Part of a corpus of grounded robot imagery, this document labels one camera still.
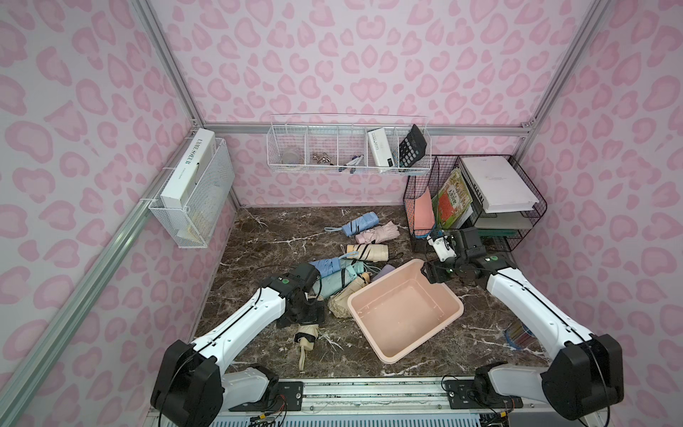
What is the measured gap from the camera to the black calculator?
2.95ft

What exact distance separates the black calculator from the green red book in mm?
222

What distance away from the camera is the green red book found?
0.97 m

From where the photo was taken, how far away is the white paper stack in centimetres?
91
